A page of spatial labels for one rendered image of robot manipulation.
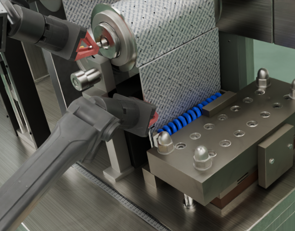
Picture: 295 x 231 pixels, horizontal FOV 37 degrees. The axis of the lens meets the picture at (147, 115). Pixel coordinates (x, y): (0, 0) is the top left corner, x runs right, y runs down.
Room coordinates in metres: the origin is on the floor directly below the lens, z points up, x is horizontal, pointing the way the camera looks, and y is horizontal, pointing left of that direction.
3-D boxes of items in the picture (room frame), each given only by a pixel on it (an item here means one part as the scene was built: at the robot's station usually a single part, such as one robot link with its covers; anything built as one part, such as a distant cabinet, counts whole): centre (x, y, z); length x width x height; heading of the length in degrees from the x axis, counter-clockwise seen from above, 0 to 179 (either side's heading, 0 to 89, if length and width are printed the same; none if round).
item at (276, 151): (0.75, -0.26, 0.96); 0.10 x 0.03 x 0.11; 126
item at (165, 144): (0.75, -0.03, 1.05); 0.04 x 0.04 x 0.04
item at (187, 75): (0.88, -0.09, 1.11); 0.23 x 0.01 x 0.18; 126
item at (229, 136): (0.81, -0.19, 1.00); 0.40 x 0.16 x 0.06; 126
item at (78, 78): (0.85, 0.13, 1.18); 0.04 x 0.02 x 0.04; 36
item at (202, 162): (0.68, -0.09, 1.05); 0.04 x 0.04 x 0.04
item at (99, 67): (0.87, 0.10, 1.05); 0.06 x 0.05 x 0.31; 126
